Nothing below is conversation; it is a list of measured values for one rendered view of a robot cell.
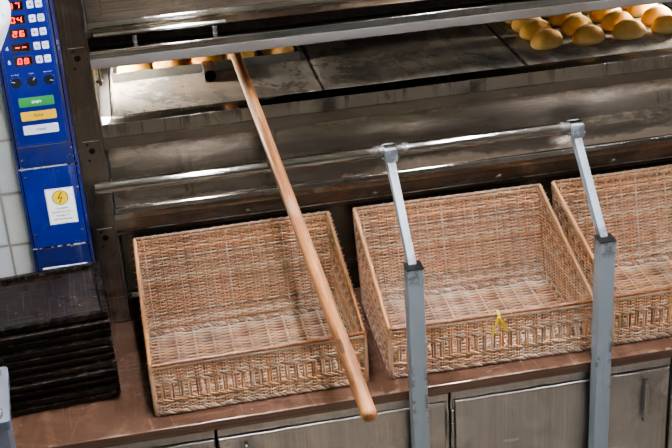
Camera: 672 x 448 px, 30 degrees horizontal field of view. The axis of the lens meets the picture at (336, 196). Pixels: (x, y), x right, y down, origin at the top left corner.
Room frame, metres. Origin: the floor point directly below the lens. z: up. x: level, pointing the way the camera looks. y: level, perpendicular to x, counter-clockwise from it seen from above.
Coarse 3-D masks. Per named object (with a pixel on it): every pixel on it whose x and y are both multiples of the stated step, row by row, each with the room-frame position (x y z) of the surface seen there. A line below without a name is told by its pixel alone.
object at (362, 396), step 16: (240, 64) 3.21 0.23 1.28; (240, 80) 3.14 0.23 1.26; (256, 96) 3.05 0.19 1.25; (256, 112) 2.96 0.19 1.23; (256, 128) 2.92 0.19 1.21; (272, 144) 2.81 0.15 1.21; (272, 160) 2.75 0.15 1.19; (288, 192) 2.61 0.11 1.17; (288, 208) 2.55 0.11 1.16; (304, 224) 2.49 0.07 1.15; (304, 240) 2.43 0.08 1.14; (304, 256) 2.38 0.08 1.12; (320, 272) 2.32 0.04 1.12; (320, 288) 2.26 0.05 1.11; (336, 320) 2.16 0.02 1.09; (336, 336) 2.12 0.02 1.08; (352, 352) 2.07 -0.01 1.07; (352, 368) 2.02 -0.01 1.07; (352, 384) 1.99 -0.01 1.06; (368, 400) 1.94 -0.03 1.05; (368, 416) 1.90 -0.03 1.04
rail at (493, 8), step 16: (528, 0) 3.13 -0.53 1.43; (544, 0) 3.12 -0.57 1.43; (560, 0) 3.13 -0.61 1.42; (576, 0) 3.14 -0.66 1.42; (592, 0) 3.14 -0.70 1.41; (400, 16) 3.07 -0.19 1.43; (416, 16) 3.07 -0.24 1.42; (432, 16) 3.08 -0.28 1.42; (448, 16) 3.08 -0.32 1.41; (256, 32) 3.01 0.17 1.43; (272, 32) 3.02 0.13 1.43; (288, 32) 3.02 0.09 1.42; (304, 32) 3.03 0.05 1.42; (320, 32) 3.03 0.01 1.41; (112, 48) 2.97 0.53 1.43; (128, 48) 2.96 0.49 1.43; (144, 48) 2.97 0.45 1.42; (160, 48) 2.97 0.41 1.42; (176, 48) 2.98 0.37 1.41
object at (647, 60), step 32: (544, 64) 3.32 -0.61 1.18; (576, 64) 3.30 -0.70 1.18; (608, 64) 3.30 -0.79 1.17; (640, 64) 3.32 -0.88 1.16; (288, 96) 3.21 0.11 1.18; (320, 96) 3.19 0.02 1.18; (352, 96) 3.19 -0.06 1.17; (384, 96) 3.20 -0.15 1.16; (416, 96) 3.22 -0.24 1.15; (128, 128) 3.10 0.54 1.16; (160, 128) 3.11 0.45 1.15
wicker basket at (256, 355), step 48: (144, 240) 3.06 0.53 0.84; (192, 240) 3.08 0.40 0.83; (240, 240) 3.09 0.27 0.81; (288, 240) 3.11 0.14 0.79; (336, 240) 3.03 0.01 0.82; (144, 288) 3.03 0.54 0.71; (192, 288) 3.04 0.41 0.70; (240, 288) 3.06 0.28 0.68; (288, 288) 3.07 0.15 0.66; (336, 288) 3.05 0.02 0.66; (144, 336) 2.70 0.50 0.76; (192, 336) 2.97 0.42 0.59; (240, 336) 2.95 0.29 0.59; (288, 336) 2.93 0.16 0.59; (192, 384) 2.73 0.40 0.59; (288, 384) 2.70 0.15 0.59; (336, 384) 2.68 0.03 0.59
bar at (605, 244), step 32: (512, 128) 2.89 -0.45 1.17; (544, 128) 2.89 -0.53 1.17; (576, 128) 2.89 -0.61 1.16; (288, 160) 2.79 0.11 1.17; (320, 160) 2.80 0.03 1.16; (352, 160) 2.81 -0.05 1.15; (384, 160) 2.82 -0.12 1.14; (96, 192) 2.71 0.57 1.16; (608, 256) 2.67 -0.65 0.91; (416, 288) 2.60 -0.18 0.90; (608, 288) 2.67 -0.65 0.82; (416, 320) 2.60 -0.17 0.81; (608, 320) 2.68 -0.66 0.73; (416, 352) 2.60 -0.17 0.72; (608, 352) 2.68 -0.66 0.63; (416, 384) 2.60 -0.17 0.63; (608, 384) 2.68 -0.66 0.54; (416, 416) 2.60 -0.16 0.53; (608, 416) 2.68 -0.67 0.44
